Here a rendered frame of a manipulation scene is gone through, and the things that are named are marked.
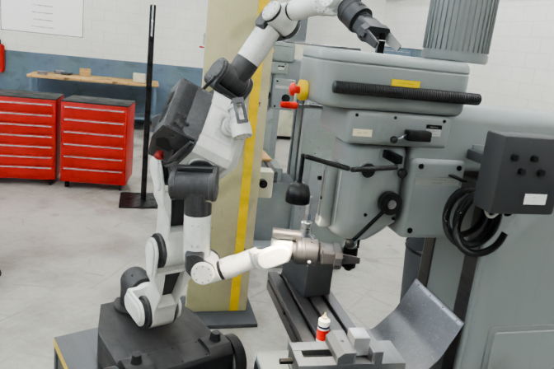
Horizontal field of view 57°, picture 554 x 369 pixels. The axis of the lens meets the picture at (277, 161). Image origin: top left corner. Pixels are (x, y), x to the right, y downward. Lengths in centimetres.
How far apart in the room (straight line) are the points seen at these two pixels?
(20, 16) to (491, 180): 985
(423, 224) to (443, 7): 66
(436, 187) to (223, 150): 69
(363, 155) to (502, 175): 38
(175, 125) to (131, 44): 882
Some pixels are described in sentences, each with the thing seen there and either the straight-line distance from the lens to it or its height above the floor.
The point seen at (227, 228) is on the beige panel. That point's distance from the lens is 346.
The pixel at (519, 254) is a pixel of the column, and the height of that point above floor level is 132.
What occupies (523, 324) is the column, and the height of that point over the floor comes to 107.
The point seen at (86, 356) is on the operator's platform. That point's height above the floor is 40.
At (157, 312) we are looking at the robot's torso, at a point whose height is 72.
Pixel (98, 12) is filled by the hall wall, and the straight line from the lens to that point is 1049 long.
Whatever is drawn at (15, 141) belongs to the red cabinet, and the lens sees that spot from 634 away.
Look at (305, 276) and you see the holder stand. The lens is 210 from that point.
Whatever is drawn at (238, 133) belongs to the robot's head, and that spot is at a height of 159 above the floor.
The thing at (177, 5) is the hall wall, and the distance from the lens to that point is 1048.
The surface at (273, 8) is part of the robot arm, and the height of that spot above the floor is 200.
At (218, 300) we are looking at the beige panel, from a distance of 368.
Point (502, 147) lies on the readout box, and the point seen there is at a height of 169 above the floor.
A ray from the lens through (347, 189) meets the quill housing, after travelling 156.
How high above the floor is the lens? 189
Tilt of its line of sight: 13 degrees down
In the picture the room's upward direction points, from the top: 6 degrees clockwise
